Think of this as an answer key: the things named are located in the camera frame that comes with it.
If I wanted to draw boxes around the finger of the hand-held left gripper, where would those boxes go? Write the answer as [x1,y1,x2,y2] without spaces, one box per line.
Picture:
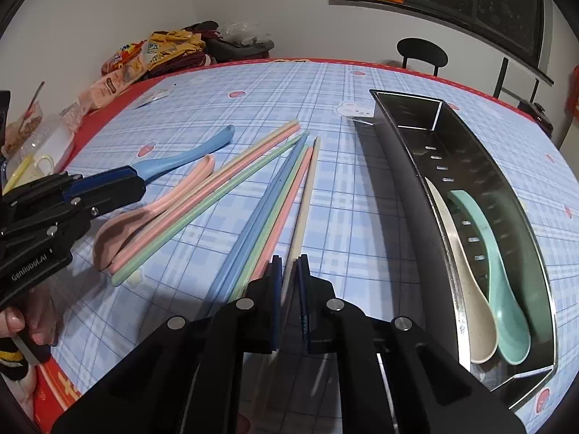
[0,175,146,254]
[2,167,139,211]

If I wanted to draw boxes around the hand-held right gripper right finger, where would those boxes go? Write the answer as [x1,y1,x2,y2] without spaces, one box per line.
[296,254,528,434]

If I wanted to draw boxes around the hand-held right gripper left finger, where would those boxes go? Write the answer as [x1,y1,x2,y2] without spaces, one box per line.
[51,255,281,434]

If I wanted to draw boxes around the pink spoon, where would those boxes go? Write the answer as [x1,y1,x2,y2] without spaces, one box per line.
[93,154,217,274]

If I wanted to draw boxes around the green chopstick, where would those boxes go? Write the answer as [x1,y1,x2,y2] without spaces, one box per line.
[230,142,314,303]
[110,131,312,288]

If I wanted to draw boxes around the pink chopstick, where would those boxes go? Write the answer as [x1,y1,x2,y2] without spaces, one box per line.
[109,122,303,276]
[251,145,316,283]

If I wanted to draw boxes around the blue spoon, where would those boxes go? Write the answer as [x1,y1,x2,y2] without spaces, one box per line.
[131,124,237,187]

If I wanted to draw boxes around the beige chopstick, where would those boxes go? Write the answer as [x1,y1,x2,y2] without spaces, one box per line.
[131,120,299,236]
[277,136,322,315]

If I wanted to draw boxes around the stainless steel utensil tray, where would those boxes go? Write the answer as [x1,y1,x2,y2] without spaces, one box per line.
[368,88,558,412]

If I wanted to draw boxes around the person's left forearm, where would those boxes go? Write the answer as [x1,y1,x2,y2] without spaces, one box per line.
[0,337,52,421]

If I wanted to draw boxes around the person's left hand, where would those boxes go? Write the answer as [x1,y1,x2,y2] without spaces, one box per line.
[0,287,59,346]

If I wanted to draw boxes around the bubble wrap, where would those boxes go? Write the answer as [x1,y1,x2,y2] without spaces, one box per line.
[61,102,86,129]

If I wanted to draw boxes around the blue plaid red-edged tablecloth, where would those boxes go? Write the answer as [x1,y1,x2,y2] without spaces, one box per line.
[29,56,579,434]

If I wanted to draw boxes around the pink packet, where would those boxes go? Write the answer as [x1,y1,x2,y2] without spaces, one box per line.
[79,70,150,111]

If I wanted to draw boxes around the clear food container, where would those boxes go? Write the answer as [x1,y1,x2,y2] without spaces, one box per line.
[2,81,46,159]

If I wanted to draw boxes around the small white wrapper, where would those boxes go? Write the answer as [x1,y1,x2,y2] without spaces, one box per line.
[136,89,173,109]

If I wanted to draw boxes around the orange snack bag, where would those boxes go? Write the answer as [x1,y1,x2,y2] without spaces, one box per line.
[102,41,148,75]

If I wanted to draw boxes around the yellow maroon clothes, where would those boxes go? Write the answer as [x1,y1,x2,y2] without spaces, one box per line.
[149,31,209,77]

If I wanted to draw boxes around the beige spoon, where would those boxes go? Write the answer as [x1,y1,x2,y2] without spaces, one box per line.
[424,176,499,365]

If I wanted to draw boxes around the dark clothes pile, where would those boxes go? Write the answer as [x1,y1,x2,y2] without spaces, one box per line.
[190,20,274,61]

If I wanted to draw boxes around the clear plastic bag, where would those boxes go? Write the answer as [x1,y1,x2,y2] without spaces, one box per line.
[221,22,272,46]

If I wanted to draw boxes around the green spoon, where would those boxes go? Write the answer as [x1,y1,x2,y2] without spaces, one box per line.
[448,189,532,367]

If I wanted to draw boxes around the black round-back chair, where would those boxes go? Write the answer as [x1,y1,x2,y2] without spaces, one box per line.
[396,37,449,77]

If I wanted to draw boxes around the black appliance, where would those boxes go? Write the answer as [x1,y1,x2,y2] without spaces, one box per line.
[518,99,555,136]

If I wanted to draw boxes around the black windowsill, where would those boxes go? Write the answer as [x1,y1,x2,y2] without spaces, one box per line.
[330,0,555,86]

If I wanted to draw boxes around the black chair frame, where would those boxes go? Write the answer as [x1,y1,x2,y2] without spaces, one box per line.
[493,58,541,102]

